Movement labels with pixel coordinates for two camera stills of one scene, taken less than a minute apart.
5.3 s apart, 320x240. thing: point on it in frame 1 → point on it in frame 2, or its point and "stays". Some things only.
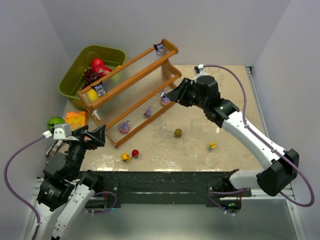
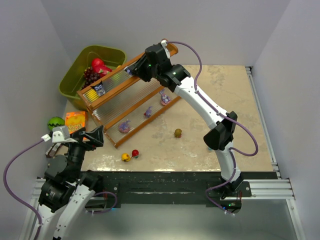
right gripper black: x=186 y=90 → x=139 y=69
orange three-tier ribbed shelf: x=132 y=97 stays
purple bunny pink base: x=165 y=99 stays
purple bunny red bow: x=148 y=112 stays
